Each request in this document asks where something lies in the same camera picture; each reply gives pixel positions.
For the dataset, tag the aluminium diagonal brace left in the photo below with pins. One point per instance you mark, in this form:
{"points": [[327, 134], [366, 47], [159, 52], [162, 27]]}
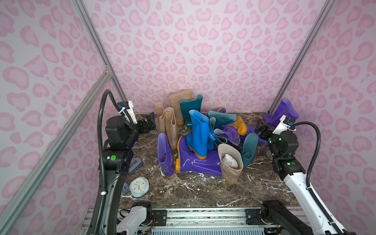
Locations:
{"points": [[27, 190]]}

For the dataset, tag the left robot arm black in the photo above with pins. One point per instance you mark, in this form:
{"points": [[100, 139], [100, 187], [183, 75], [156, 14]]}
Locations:
{"points": [[116, 154]]}

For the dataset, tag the beige boot with paper stuffing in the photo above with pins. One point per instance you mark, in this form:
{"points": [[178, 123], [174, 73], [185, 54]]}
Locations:
{"points": [[231, 164]]}

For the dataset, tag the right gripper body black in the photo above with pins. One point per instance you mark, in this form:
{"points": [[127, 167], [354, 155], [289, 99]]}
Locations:
{"points": [[263, 130]]}

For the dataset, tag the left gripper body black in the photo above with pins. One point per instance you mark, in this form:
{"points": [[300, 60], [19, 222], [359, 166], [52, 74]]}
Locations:
{"points": [[148, 123]]}

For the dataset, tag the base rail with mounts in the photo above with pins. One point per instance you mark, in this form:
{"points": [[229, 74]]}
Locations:
{"points": [[208, 221]]}

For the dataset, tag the purple boot tip at back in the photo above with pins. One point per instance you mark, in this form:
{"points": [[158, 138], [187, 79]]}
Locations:
{"points": [[222, 110]]}

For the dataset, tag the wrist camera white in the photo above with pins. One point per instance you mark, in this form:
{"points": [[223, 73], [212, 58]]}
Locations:
{"points": [[126, 110], [285, 123]]}

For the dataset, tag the teal boot lying in pile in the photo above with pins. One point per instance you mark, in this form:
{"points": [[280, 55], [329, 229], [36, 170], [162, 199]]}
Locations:
{"points": [[218, 119]]}

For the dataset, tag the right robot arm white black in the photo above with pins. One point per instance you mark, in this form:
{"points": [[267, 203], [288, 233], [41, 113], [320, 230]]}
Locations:
{"points": [[283, 143]]}

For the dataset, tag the yellow boot sole in pile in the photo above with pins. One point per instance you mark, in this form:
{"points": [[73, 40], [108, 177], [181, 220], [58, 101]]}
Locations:
{"points": [[240, 126]]}

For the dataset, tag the aluminium frame post left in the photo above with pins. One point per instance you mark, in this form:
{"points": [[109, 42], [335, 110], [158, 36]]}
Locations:
{"points": [[89, 26]]}

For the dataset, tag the aluminium frame post right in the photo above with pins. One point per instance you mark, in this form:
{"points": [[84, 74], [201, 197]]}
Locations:
{"points": [[308, 42]]}

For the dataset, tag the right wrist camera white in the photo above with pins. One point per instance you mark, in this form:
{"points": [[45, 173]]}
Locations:
{"points": [[285, 123]]}

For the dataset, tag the mint alarm clock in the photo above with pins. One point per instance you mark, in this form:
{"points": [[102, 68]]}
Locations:
{"points": [[139, 187]]}

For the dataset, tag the blue boot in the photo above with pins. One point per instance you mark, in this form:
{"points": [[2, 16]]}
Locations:
{"points": [[201, 140]]}

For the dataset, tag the teal boot upside down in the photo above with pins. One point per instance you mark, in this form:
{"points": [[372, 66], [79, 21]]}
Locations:
{"points": [[248, 150]]}

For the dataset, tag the beige boot pair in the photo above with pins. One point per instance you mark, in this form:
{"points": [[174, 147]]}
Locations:
{"points": [[171, 128], [160, 118]]}

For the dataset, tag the aluminium frame post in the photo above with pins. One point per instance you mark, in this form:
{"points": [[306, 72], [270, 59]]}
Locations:
{"points": [[89, 26], [308, 42]]}

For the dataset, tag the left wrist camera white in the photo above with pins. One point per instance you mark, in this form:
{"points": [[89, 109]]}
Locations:
{"points": [[126, 110]]}

